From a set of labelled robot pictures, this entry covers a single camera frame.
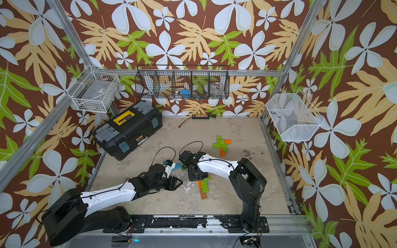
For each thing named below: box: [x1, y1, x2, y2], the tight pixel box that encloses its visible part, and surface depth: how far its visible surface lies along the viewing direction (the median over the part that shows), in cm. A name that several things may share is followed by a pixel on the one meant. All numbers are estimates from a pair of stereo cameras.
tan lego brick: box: [199, 188, 208, 200], surface depth 85 cm
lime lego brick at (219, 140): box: [216, 135, 228, 152], surface depth 105 cm
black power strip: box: [191, 114, 210, 120], surface depth 122 cm
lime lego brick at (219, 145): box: [212, 143, 227, 148], surface depth 104 cm
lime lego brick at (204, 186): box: [201, 180, 210, 193], surface depth 86 cm
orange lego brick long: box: [219, 147, 226, 158], surface depth 102 cm
